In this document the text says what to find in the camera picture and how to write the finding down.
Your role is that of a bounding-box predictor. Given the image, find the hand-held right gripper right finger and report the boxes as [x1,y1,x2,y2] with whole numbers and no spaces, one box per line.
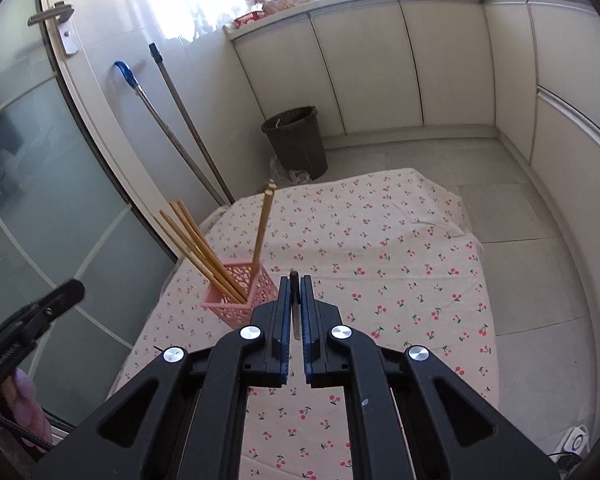
[299,274,562,480]

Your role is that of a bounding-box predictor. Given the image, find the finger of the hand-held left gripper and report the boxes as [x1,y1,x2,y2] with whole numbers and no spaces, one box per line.
[0,279,87,361]

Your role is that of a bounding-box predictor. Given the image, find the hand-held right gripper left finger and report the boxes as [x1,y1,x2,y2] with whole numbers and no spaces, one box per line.
[32,275,294,480]

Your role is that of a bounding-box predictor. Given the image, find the dark wooden chopstick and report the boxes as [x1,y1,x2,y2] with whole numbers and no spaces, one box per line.
[289,270,303,342]

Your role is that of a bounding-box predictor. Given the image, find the pink lattice chopstick holder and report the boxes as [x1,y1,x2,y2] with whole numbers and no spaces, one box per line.
[202,260,286,329]

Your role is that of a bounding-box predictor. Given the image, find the bundle of chopsticks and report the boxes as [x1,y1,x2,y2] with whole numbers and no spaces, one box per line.
[168,203,245,304]

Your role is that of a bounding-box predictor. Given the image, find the person's left forearm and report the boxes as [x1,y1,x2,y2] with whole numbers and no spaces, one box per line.
[2,369,55,453]

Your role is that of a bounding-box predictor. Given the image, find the cherry print tablecloth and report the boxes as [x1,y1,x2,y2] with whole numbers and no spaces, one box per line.
[107,167,501,480]

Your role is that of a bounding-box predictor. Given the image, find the clear plastic bag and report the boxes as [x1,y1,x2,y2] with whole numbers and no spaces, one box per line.
[269,155,314,187]

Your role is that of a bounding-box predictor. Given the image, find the brown trash bin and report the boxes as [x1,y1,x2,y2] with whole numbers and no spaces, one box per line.
[261,106,329,182]

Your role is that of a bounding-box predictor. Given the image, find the metal pole with black tip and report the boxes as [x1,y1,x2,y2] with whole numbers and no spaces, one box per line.
[148,42,237,207]

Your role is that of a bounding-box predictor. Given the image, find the white kitchen cabinets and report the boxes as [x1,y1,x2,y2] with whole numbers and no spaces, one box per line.
[225,0,600,243]

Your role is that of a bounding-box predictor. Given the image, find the white power strip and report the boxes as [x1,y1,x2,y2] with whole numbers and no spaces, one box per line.
[555,425,592,462]

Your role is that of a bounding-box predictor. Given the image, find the red plastic basket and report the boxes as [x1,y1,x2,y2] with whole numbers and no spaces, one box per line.
[234,10,267,29]

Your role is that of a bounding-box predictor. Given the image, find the black braided cable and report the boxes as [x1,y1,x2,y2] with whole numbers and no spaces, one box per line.
[0,406,52,455]

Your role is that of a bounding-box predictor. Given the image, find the mop with blue handle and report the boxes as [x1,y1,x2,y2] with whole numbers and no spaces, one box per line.
[114,61,227,207]

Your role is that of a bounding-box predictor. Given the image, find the metal door handle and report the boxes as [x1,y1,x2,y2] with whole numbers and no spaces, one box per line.
[27,2,79,56]

